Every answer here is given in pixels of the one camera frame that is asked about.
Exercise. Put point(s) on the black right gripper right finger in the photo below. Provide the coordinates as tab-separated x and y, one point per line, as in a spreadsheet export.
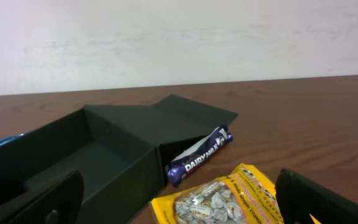
301	200

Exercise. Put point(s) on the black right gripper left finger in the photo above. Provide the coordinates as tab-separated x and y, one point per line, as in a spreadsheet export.
57	200

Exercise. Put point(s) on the yellow candy bag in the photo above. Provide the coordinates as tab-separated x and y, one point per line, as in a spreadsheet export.
244	196

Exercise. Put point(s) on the purple Dairy Milk chocolate bar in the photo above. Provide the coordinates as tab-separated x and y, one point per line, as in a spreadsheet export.
193	157

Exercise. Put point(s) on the dark green open box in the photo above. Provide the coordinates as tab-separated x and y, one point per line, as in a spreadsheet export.
121	151

